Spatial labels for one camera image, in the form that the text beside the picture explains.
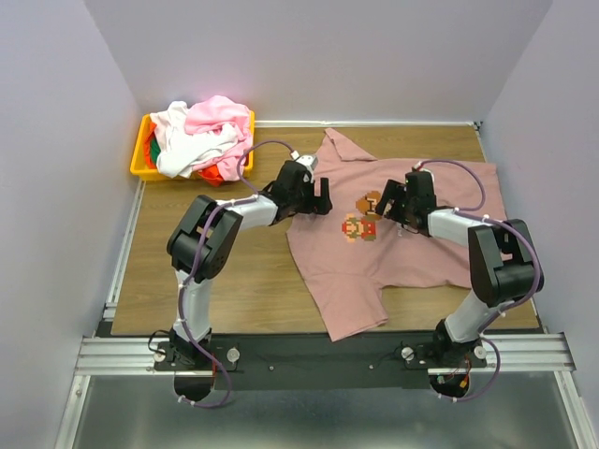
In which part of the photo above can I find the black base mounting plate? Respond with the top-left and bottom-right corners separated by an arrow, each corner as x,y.
149,331 -> 487,393

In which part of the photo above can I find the green t-shirt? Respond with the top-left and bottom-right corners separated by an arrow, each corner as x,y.
142,132 -> 161,169

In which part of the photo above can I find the white t-shirt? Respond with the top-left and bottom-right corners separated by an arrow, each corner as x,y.
150,101 -> 239,178

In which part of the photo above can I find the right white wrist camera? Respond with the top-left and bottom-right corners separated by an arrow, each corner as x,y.
412,161 -> 434,180

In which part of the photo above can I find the dusty pink mario t-shirt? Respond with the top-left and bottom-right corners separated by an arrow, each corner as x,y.
285,127 -> 509,342

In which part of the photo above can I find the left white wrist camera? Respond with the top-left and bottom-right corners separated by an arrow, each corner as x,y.
290,151 -> 318,175

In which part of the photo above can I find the light pink t-shirt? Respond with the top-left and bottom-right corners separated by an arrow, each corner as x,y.
184,95 -> 254,181

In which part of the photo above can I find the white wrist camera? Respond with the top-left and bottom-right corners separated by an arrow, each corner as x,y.
290,151 -> 318,175
412,161 -> 434,180

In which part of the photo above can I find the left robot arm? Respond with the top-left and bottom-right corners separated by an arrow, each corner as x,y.
167,155 -> 332,364

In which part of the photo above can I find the yellow plastic bin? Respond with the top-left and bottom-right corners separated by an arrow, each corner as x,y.
129,110 -> 256,181

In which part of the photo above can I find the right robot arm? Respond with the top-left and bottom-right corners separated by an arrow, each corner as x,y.
375,169 -> 544,367

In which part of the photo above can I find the orange red t-shirt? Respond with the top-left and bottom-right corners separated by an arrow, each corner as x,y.
196,165 -> 225,187

